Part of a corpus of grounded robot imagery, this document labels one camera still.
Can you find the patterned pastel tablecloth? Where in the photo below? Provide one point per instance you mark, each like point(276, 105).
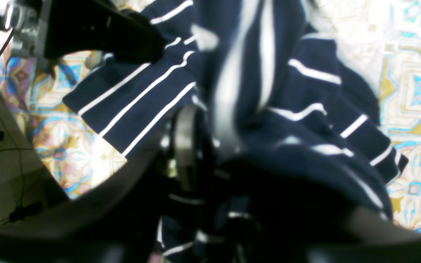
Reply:
point(349, 22)

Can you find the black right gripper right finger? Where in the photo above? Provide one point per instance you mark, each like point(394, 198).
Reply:
point(299, 219)

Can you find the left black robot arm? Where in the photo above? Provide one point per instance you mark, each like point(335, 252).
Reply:
point(132, 100)

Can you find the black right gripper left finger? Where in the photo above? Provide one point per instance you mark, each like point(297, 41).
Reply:
point(117, 221)

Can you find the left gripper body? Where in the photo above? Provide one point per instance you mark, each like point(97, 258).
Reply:
point(78, 25)

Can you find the navy white striped T-shirt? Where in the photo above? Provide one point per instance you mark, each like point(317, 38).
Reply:
point(273, 89)

